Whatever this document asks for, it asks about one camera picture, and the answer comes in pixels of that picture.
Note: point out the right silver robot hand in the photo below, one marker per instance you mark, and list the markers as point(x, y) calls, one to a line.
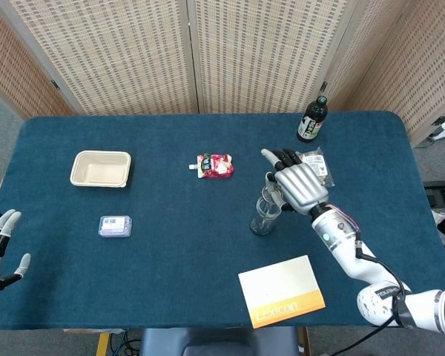
point(302, 185)

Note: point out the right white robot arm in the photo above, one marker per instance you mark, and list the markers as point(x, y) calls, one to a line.
point(345, 252)

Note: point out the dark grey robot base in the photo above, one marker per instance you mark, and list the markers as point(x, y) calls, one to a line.
point(215, 341)

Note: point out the clear glass jar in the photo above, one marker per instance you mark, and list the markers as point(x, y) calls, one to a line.
point(263, 220)

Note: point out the clear snack bag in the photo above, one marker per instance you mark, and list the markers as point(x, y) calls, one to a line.
point(324, 167)

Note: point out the dark glass bottle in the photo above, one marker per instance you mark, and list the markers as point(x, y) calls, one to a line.
point(309, 126)

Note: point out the red drink pouch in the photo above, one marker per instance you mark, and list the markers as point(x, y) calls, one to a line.
point(215, 167)

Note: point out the white orange Lexicon booklet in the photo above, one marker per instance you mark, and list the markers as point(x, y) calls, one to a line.
point(282, 289)

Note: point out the small purple plastic box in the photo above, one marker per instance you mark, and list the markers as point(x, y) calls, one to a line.
point(115, 226)

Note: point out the woven folding screen panel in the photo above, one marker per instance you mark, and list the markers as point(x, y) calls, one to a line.
point(411, 66)
point(115, 55)
point(263, 55)
point(7, 66)

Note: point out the beige rectangular food tray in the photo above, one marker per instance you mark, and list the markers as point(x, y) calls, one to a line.
point(100, 170)

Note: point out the blue tablecloth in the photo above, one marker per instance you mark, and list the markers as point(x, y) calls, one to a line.
point(170, 241)

